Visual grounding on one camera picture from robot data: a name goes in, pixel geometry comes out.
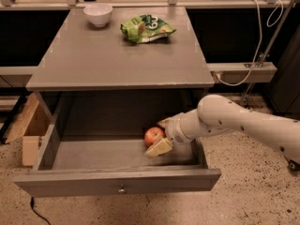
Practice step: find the black caster wheel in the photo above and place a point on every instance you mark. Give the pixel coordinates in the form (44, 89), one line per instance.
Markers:
(293, 164)

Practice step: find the grey open drawer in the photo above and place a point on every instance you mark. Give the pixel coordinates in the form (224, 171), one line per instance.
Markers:
(94, 145)

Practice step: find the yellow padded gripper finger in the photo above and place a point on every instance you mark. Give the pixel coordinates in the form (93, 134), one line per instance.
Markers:
(164, 122)
(159, 147)

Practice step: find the wooden box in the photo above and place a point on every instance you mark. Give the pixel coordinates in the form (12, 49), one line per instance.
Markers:
(29, 126)

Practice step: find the grey metal rail frame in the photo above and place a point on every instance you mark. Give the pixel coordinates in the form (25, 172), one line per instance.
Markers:
(220, 72)

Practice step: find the green chip bag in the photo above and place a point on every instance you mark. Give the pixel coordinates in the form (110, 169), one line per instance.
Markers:
(145, 28)

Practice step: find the metal diagonal pole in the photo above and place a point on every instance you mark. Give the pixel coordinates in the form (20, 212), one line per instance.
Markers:
(258, 60)

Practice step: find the red apple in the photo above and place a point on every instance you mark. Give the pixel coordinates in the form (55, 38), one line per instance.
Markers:
(152, 134)

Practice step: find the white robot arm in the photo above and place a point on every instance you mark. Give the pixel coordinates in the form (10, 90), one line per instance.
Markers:
(216, 114)

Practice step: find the metal drawer knob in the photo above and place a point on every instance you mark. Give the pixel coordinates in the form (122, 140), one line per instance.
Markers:
(122, 190)

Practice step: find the white ceramic bowl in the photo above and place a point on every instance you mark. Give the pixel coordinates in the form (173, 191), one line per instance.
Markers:
(98, 14)

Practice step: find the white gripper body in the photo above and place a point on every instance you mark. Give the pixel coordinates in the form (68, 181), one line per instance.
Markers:
(173, 130)

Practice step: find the grey wooden cabinet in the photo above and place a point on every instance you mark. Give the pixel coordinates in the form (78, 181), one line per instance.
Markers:
(114, 86)

